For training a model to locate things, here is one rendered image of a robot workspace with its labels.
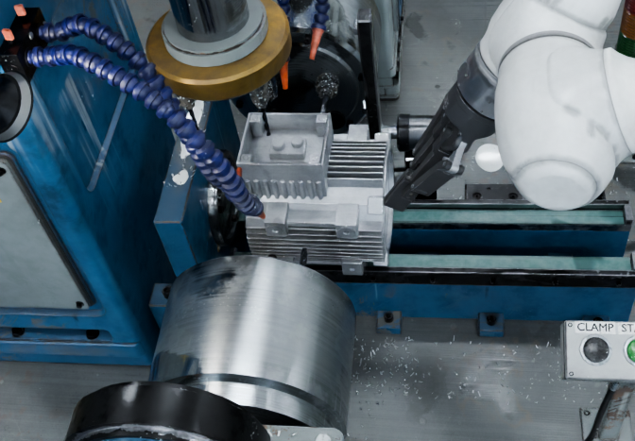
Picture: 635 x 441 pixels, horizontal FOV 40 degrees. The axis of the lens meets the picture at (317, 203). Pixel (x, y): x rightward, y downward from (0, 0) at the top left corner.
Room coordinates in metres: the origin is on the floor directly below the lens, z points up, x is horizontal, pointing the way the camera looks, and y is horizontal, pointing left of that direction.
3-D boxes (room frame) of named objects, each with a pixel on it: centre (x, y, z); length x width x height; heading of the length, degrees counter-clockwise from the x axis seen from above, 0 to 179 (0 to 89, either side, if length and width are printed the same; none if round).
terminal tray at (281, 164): (0.86, 0.03, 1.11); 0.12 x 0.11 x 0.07; 75
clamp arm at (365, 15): (0.96, -0.11, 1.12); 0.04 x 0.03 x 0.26; 76
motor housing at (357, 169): (0.85, -0.01, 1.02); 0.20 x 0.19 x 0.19; 75
